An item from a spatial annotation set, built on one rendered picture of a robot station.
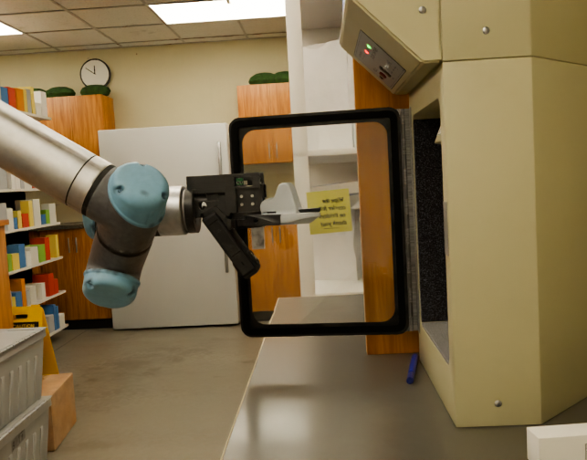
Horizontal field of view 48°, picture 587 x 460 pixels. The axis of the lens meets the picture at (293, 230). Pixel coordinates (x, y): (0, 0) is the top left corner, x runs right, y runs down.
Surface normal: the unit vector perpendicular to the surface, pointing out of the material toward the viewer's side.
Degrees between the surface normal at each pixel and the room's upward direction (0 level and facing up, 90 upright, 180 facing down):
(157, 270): 90
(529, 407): 90
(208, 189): 90
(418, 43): 90
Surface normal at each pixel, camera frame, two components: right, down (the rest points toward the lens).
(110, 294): 0.01, 0.76
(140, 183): 0.38, -0.60
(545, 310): 0.68, 0.02
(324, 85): -0.53, 0.27
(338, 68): -0.12, -0.04
